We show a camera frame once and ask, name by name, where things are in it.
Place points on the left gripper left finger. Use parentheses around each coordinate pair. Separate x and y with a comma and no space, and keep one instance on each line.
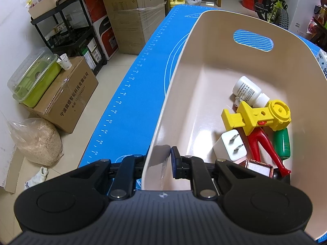
(126,173)

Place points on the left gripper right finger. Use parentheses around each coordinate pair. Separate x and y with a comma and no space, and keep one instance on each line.
(198,173)

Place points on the white power adapter plug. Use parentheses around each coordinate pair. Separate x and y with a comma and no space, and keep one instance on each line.
(230,146)

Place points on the red handled pliers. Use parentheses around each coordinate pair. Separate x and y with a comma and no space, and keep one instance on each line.
(259,137)

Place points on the white pill bottle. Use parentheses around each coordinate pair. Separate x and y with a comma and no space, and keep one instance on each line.
(247,91)

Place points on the green glass bottle gold cap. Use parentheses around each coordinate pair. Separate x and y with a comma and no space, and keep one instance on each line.
(282,144)

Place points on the yellow plastic toy tool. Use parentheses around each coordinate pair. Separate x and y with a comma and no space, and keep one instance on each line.
(276,114)

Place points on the beige plastic storage bin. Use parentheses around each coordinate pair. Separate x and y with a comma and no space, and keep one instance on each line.
(221,48)

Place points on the black computer mouse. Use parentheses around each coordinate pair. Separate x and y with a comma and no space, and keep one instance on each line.
(277,176)

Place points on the blue silicone baking mat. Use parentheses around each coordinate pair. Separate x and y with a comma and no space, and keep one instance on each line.
(128,123)

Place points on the white sock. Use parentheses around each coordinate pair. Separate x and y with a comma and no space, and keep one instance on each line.
(38,178)

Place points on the plastic bag of grain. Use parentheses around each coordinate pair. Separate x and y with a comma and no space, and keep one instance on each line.
(37,139)

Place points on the brown cardboard box on floor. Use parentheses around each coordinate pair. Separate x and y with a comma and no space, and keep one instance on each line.
(65,99)

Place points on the flat cardboard sheet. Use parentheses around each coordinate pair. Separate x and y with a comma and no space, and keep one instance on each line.
(10,169)

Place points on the green dish rack clear lid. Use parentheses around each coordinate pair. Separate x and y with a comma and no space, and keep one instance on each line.
(33,77)

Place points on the white paper cup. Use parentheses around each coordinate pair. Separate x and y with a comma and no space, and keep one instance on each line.
(64,62)

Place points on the red white appliance box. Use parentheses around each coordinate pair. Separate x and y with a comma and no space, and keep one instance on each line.
(102,26)

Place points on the large stacked cardboard box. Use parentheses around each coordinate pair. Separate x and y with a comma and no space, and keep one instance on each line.
(134,22)

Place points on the black metal shelf rack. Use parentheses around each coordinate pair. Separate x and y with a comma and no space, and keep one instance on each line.
(67,29)

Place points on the white tissue box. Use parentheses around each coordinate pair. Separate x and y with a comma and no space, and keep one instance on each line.
(322,60)

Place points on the green black bicycle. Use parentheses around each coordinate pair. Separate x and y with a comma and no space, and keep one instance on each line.
(273,11)

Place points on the dark wooden side table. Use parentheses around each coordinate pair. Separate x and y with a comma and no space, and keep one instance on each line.
(317,33)

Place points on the cardboard tray on shelf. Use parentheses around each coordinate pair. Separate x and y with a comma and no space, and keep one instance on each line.
(42,7)

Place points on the white freezer appliance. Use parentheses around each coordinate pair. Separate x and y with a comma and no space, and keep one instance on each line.
(300,13)

